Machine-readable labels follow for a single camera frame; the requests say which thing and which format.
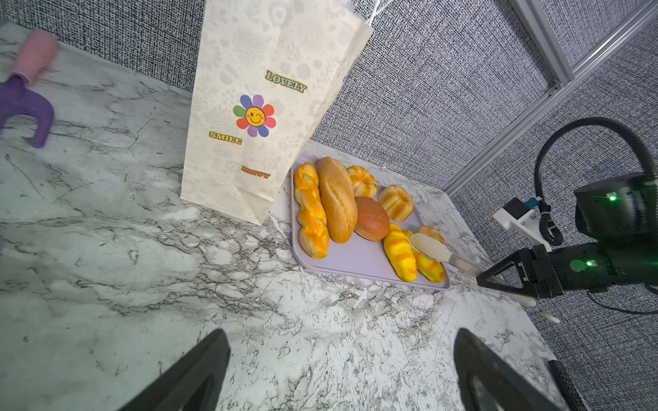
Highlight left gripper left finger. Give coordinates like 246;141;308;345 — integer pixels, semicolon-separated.
122;329;231;411

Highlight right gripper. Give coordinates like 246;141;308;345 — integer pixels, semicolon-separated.
476;245;586;299

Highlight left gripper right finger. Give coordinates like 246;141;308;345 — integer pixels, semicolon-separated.
453;328;558;410

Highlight metal tongs white tips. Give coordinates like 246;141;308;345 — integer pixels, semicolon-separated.
410;233;560;324

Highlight yellow oval fake bread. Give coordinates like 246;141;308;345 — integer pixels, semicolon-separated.
383;224;417;283

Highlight round brown fake bun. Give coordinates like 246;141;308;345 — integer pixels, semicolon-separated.
355;196;390;242

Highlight yellow ring fake bread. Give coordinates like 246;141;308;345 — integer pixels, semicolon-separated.
347;165;379;199

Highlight golden baguette fake bread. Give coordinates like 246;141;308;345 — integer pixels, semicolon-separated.
316;157;358;244

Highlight orange twisted fake bread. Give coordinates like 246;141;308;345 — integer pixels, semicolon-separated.
294;162;330;260

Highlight white paper gift bag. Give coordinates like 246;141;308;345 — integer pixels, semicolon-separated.
181;1;374;224

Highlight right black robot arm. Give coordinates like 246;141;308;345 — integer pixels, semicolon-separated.
476;117;657;306

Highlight lilac plastic tray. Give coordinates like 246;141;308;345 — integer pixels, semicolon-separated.
289;152;451;290

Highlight purple toy rake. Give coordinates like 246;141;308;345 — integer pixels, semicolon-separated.
0;28;60;150

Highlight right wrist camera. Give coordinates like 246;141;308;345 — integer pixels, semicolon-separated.
493;197;552;252

